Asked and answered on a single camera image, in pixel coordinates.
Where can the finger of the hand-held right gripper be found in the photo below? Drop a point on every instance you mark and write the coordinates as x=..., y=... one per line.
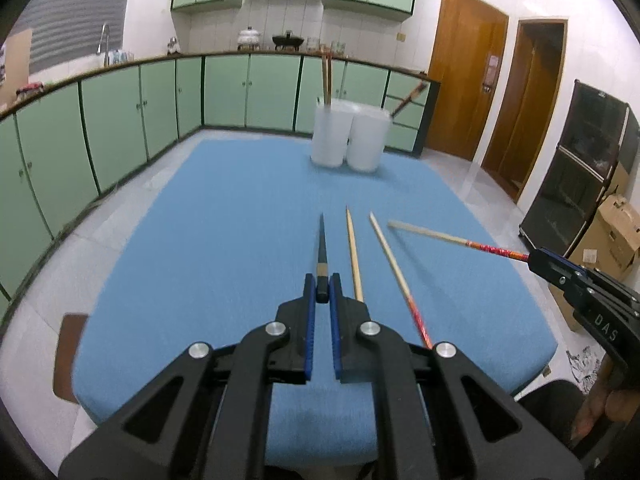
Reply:
x=557, y=262
x=567, y=287

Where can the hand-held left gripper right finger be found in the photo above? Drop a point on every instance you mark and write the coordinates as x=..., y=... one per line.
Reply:
x=334, y=330

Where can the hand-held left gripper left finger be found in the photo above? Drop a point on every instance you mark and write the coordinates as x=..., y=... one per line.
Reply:
x=311, y=330

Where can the red patterned wooden chopstick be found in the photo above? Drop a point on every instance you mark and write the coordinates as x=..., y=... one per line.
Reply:
x=395, y=270
x=440, y=236

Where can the white plastic utensil holder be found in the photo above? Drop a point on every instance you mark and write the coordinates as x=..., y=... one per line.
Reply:
x=345, y=135

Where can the person's right hand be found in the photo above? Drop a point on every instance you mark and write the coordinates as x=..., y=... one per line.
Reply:
x=610, y=410

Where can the printed paper scrap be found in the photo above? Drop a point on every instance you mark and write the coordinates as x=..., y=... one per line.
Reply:
x=587, y=365

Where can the cardboard box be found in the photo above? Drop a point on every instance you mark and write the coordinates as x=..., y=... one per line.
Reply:
x=615, y=230

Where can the black glass cabinet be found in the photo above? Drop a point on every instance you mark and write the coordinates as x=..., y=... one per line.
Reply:
x=575, y=180

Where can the person's black pants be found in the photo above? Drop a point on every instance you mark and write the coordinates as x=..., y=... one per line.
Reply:
x=550, y=410

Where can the blue tablecloth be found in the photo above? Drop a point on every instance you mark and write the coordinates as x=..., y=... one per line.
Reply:
x=225, y=235

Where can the closed wooden door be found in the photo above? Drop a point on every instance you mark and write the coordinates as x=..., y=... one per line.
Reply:
x=460, y=75

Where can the brown wooden stool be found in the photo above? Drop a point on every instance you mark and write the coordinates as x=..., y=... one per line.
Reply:
x=70, y=355

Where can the clear glass jars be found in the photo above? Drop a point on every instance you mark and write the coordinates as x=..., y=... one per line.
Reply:
x=337, y=49

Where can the green lower kitchen cabinets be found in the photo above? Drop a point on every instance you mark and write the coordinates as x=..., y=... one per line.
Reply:
x=115, y=120

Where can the black wok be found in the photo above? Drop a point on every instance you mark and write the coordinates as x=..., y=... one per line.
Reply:
x=287, y=41

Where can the white cooking pot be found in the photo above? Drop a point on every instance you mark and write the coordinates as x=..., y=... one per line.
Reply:
x=249, y=37

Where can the small silver kettle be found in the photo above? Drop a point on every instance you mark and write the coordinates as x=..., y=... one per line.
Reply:
x=173, y=46

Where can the brown kitchen countertop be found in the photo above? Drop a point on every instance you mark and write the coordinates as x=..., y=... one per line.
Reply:
x=150, y=58

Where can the metal sink faucet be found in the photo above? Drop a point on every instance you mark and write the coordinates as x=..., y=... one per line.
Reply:
x=104, y=40

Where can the red cloth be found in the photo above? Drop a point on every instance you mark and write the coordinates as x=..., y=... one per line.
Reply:
x=30, y=91

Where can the wooden panel water dispenser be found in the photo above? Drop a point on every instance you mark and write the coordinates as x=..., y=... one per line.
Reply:
x=20, y=70

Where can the grey window blind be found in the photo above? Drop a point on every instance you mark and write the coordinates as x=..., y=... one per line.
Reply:
x=75, y=15

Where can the open wooden door frame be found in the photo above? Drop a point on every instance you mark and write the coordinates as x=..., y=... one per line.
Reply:
x=555, y=110

